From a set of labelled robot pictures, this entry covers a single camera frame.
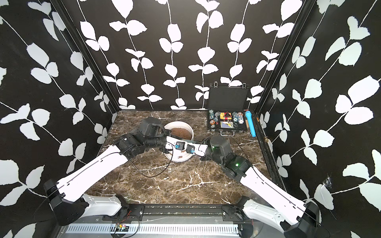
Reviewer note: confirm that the blue microphone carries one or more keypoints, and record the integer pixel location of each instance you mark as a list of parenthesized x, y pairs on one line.
[(249, 118)]

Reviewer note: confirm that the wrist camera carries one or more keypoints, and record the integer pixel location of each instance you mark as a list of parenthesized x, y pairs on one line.
[(190, 149), (180, 145)]

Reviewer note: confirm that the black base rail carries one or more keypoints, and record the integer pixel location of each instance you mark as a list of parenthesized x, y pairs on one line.
[(180, 214)]

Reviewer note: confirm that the white perforated cable tray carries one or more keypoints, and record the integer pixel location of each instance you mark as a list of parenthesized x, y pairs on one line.
[(157, 229)]

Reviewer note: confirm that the open black poker chip case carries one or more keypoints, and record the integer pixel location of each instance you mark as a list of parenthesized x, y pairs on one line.
[(226, 108)]

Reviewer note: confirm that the white ceramic pot with mud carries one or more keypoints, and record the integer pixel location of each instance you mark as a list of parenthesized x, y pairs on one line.
[(180, 131)]

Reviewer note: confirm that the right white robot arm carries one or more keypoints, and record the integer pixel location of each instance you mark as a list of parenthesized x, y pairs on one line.
[(290, 216)]

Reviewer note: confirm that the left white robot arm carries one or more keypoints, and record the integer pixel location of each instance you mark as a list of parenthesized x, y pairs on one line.
[(67, 197)]

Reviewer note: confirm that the small green circuit board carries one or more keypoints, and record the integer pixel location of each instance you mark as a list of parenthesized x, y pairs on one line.
[(122, 228)]

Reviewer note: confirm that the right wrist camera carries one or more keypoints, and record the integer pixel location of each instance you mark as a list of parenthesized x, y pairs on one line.
[(190, 149)]

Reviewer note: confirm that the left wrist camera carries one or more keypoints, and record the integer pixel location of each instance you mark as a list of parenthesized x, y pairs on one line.
[(180, 145)]

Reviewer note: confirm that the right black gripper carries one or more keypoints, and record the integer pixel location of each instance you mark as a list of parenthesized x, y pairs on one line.
[(205, 145)]

